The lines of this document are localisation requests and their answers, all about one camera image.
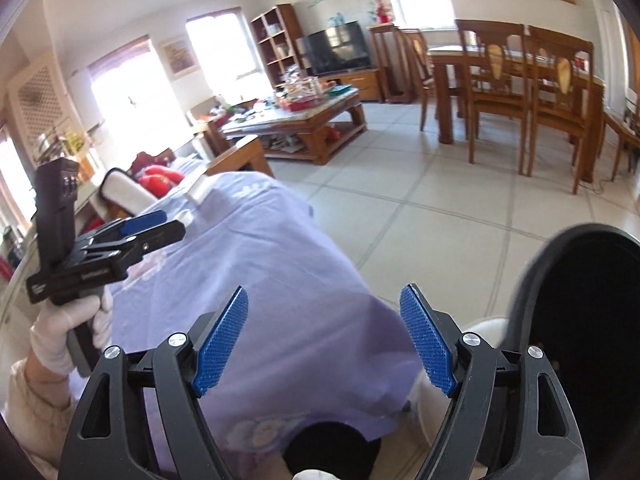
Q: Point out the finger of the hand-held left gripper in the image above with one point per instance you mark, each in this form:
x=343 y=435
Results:
x=160 y=237
x=145 y=220

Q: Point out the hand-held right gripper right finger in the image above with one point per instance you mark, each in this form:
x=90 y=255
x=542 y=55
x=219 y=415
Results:
x=430 y=345

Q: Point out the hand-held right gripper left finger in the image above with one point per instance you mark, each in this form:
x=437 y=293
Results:
x=220 y=345

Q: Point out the black round bin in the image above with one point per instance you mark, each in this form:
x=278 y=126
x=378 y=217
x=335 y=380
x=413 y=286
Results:
x=590 y=310

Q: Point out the person's left forearm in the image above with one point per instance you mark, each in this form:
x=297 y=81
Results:
x=35 y=410

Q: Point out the person's left hand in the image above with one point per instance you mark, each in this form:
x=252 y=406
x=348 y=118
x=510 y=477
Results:
x=50 y=340

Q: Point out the white roll cushion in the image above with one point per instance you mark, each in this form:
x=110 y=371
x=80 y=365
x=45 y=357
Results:
x=127 y=190

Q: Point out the red pillow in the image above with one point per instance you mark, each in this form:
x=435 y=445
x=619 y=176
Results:
x=160 y=180

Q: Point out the white small packet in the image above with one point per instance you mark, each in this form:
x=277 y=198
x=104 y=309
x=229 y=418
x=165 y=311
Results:
x=202 y=189

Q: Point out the purple printed blanket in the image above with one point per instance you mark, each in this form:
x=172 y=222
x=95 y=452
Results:
x=280 y=285

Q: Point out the white lattice radiator cover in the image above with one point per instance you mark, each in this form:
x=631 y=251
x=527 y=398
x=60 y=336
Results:
x=37 y=100

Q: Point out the wooden sofa armrest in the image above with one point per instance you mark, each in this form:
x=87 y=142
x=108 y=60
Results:
x=245 y=157

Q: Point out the black round object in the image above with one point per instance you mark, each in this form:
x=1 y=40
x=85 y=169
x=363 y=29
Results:
x=330 y=445

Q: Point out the small framed picture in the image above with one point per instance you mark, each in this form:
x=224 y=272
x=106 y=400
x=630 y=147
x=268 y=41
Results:
x=179 y=57

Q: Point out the pile of tabletop items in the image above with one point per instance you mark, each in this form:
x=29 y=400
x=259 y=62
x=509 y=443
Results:
x=295 y=97

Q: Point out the wooden coffee table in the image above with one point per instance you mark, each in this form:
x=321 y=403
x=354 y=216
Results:
x=320 y=125

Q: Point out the wooden bookshelf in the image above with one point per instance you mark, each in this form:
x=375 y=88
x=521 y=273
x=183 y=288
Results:
x=277 y=45

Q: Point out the wooden dining chair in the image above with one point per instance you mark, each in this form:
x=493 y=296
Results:
x=622 y=130
x=385 y=60
x=422 y=75
x=492 y=105
x=560 y=115

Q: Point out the wooden television stand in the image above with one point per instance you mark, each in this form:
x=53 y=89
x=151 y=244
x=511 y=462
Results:
x=357 y=85

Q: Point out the black flat television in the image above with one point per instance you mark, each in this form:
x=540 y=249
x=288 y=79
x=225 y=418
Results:
x=335 y=47

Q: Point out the wooden dining table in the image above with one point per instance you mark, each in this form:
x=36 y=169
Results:
x=445 y=85

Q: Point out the red hanging decoration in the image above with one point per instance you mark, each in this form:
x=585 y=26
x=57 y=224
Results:
x=383 y=12

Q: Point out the white standing air conditioner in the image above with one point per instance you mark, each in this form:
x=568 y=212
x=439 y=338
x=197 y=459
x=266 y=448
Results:
x=610 y=55

